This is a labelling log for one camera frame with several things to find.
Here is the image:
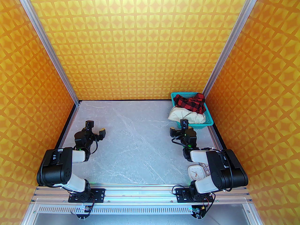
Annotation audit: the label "aluminium mounting rail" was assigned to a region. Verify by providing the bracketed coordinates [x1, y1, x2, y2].
[30, 184, 255, 204]

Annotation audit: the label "perforated metal strip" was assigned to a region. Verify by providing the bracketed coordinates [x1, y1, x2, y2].
[28, 204, 256, 214]

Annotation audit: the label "red black plaid shirt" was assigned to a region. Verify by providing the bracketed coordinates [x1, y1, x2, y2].
[174, 94, 206, 114]

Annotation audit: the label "white analog clock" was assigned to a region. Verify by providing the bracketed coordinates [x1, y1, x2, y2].
[187, 164, 204, 181]

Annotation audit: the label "grey desk calculator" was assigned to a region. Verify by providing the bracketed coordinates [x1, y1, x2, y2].
[199, 163, 211, 179]

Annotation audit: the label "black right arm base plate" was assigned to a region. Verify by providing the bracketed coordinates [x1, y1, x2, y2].
[175, 188, 214, 203]

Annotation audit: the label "small electronics board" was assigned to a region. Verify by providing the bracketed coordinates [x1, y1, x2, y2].
[190, 204, 207, 220]
[75, 204, 94, 220]

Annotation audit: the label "aluminium frame post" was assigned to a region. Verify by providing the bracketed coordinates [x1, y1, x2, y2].
[12, 0, 80, 106]
[202, 0, 263, 99]

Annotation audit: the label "cream drawstring shorts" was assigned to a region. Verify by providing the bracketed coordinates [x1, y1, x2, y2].
[168, 106, 206, 124]

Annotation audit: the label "teal plastic basket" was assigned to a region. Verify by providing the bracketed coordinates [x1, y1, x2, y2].
[171, 92, 214, 129]

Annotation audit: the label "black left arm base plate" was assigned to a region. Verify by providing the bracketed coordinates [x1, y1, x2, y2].
[68, 188, 105, 203]

